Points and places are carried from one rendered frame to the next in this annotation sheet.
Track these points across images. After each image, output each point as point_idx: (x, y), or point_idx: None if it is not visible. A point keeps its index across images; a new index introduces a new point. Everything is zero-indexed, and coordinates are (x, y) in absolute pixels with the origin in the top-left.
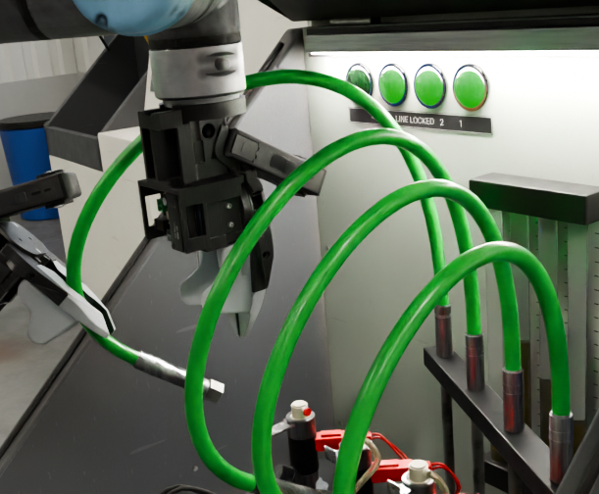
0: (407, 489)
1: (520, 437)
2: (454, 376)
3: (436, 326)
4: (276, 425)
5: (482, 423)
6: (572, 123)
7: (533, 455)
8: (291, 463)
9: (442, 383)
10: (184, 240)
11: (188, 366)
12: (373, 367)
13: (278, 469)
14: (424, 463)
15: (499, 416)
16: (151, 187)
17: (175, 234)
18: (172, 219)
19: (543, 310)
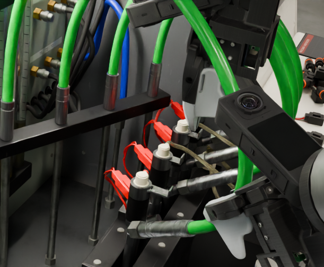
0: (192, 133)
1: (117, 105)
2: (45, 131)
3: (12, 117)
4: (157, 192)
5: (95, 123)
6: None
7: (133, 101)
8: (145, 215)
9: (32, 147)
10: (272, 50)
11: (292, 105)
12: (288, 33)
13: (158, 217)
14: (181, 120)
15: (95, 112)
16: (270, 31)
17: (266, 53)
18: (268, 44)
19: None
